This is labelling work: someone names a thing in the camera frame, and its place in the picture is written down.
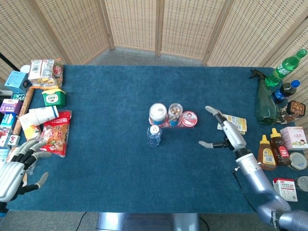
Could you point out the blue-cap cola bottle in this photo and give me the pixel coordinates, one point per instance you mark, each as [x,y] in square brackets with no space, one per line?
[285,92]

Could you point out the light amber honey bottle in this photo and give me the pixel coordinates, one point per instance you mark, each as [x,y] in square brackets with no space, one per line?
[265,156]

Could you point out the blue toothpaste box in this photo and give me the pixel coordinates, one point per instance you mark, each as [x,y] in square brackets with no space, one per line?
[7,121]

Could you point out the red clear snack bag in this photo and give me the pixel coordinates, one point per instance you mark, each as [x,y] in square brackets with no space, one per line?
[58,74]

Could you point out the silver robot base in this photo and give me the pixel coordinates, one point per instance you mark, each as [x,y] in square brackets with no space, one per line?
[146,222]

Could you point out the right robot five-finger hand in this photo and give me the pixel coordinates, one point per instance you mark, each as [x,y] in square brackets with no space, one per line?
[233,137]

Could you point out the pink carton box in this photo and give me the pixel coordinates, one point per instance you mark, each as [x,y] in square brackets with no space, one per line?
[294,138]

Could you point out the light blue box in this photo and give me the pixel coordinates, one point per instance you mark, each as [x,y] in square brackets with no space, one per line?
[16,81]

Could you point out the white lidded can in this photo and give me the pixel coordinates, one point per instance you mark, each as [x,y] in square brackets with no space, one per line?
[157,112]

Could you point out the small white box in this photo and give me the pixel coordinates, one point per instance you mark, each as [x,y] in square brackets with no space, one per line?
[14,140]

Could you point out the clear jar of snacks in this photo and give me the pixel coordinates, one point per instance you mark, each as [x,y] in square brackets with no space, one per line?
[175,113]

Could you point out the dark red-label honey bottle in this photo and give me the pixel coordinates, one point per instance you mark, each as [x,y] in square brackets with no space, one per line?
[280,149]

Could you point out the red fruit print box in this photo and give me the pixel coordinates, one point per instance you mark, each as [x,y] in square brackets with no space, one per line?
[4,138]

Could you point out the green soda bottle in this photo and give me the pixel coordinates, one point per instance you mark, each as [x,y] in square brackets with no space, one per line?
[281,71]

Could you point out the white-label snack bag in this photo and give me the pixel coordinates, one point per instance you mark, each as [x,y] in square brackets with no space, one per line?
[41,71]

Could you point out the green lidded container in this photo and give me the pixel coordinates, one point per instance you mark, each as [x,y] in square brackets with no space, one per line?
[54,98]

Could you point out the blue table cloth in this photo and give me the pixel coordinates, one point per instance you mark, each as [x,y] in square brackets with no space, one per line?
[115,168]

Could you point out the round silver tin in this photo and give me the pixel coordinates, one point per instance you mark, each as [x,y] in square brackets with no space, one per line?
[298,160]

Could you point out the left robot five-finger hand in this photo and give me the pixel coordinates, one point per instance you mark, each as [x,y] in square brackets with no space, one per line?
[10,176]

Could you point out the clear plastic water bottle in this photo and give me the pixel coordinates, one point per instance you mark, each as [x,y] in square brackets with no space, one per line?
[154,137]

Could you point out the red white carton box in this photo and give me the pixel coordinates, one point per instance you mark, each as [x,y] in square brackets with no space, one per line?
[286,190]

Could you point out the dark green spray bottle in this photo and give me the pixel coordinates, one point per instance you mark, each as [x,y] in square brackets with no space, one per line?
[264,108]

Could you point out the purple box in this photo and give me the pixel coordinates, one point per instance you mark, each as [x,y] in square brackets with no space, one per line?
[9,106]

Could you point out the woven bamboo folding screen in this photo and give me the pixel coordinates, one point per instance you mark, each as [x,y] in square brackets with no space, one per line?
[134,24]

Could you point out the green patterned small box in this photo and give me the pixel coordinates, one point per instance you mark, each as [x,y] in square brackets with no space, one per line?
[18,96]

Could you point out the yellow white snack packet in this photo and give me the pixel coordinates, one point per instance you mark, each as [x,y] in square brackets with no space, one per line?
[238,121]

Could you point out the big red snack bag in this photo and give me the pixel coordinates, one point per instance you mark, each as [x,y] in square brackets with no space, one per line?
[56,137]

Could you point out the red yogurt cup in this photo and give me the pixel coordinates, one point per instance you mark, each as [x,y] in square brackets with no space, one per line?
[189,119]

